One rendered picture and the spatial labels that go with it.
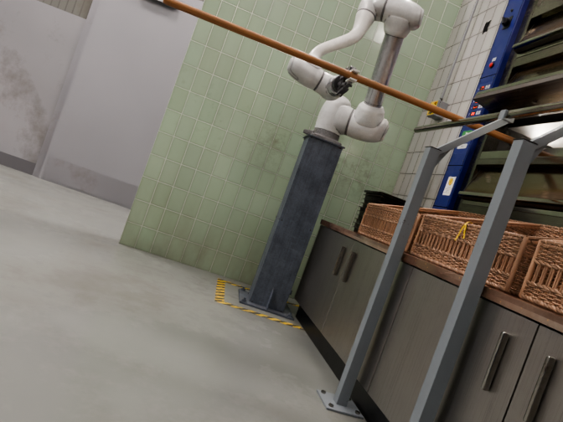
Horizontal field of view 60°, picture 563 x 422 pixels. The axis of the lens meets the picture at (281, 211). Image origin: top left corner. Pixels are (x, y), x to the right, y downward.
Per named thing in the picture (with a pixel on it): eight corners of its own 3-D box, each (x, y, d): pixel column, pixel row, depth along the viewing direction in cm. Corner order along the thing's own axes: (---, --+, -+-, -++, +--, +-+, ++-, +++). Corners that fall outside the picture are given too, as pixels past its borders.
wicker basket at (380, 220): (441, 263, 246) (461, 211, 245) (513, 290, 191) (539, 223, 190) (354, 232, 236) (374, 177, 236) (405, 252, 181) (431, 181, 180)
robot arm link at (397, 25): (348, 131, 291) (384, 143, 287) (343, 138, 277) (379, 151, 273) (389, -7, 255) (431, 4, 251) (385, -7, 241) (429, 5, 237)
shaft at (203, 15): (161, 1, 186) (163, -7, 186) (162, 3, 189) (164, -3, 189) (539, 154, 217) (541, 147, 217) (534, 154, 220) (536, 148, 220)
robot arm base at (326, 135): (300, 135, 290) (303, 126, 290) (334, 148, 293) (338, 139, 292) (304, 132, 272) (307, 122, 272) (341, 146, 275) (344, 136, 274)
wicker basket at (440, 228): (517, 292, 188) (542, 224, 187) (653, 345, 133) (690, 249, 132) (406, 253, 178) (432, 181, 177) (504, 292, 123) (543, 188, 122)
